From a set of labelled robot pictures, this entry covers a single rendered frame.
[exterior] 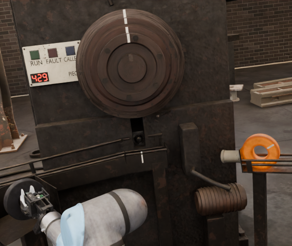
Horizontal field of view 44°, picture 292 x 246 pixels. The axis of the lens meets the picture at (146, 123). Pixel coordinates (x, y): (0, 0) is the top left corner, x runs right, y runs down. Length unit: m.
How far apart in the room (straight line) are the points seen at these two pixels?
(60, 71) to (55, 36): 0.16
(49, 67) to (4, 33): 6.24
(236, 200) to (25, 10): 1.26
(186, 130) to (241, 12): 6.61
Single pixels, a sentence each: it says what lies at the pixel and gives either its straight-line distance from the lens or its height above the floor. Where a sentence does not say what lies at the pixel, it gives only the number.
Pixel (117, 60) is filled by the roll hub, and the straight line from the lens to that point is 1.48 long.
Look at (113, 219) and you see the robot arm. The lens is 0.88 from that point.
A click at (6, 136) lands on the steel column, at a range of 4.46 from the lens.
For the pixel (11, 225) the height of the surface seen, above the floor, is 0.60.
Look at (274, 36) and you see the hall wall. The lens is 8.44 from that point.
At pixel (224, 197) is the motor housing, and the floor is 0.50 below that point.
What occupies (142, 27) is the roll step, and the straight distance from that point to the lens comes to 1.53.
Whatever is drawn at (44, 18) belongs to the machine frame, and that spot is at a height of 1.35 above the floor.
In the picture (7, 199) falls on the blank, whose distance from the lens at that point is 1.41.
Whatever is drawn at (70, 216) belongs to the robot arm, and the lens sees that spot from 0.87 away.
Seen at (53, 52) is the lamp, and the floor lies 1.20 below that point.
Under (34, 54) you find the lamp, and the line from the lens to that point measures 1.72.
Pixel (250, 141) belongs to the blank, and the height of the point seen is 0.75.
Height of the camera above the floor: 1.31
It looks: 16 degrees down
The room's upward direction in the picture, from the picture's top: 7 degrees counter-clockwise
